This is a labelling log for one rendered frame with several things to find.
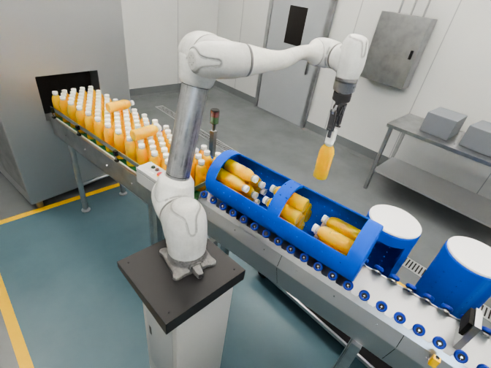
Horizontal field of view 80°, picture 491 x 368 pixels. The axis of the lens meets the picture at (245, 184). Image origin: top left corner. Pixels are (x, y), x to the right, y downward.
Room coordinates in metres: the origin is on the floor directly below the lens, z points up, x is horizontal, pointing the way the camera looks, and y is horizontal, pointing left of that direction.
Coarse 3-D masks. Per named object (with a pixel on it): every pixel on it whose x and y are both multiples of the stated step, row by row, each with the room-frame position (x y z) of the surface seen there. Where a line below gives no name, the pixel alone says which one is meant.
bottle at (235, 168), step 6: (228, 162) 1.40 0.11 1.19; (234, 162) 1.39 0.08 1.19; (228, 168) 1.37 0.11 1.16; (234, 168) 1.36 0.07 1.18; (240, 168) 1.35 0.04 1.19; (246, 168) 1.35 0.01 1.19; (234, 174) 1.35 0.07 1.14; (240, 174) 1.33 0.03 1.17; (246, 174) 1.32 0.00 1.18; (252, 174) 1.32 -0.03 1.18; (246, 180) 1.31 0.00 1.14
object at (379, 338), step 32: (224, 224) 1.24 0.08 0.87; (256, 256) 1.10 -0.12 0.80; (288, 288) 1.03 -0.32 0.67; (320, 288) 0.90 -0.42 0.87; (384, 288) 0.91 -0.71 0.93; (352, 320) 0.80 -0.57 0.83; (416, 320) 0.77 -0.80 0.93; (448, 320) 0.80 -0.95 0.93; (384, 352) 0.73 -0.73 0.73; (416, 352) 0.66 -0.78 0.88; (448, 352) 0.65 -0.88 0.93; (480, 352) 0.67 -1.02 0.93
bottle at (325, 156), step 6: (324, 144) 1.28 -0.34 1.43; (324, 150) 1.24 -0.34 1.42; (330, 150) 1.24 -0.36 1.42; (318, 156) 1.26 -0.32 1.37; (324, 156) 1.23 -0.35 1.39; (330, 156) 1.24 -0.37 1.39; (318, 162) 1.25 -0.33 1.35; (324, 162) 1.23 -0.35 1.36; (330, 162) 1.24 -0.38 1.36; (318, 168) 1.24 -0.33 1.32; (324, 168) 1.23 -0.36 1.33; (318, 174) 1.24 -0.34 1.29; (324, 174) 1.24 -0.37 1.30
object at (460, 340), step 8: (472, 312) 0.74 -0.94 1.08; (480, 312) 0.74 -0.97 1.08; (464, 320) 0.73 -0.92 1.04; (472, 320) 0.70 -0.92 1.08; (480, 320) 0.70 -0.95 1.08; (464, 328) 0.69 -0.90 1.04; (472, 328) 0.67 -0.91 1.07; (480, 328) 0.67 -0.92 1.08; (456, 336) 0.71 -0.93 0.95; (464, 336) 0.67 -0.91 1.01; (472, 336) 0.67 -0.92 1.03; (456, 344) 0.67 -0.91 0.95; (464, 344) 0.66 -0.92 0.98
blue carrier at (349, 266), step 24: (216, 168) 1.32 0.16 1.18; (264, 168) 1.40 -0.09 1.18; (216, 192) 1.27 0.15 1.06; (288, 192) 1.14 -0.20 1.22; (312, 192) 1.23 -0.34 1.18; (264, 216) 1.09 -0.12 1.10; (312, 216) 1.23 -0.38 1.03; (336, 216) 1.18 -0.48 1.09; (360, 216) 1.09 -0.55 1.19; (288, 240) 1.03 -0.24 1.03; (312, 240) 0.95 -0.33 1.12; (360, 240) 0.90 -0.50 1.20; (336, 264) 0.88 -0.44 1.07; (360, 264) 0.84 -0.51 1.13
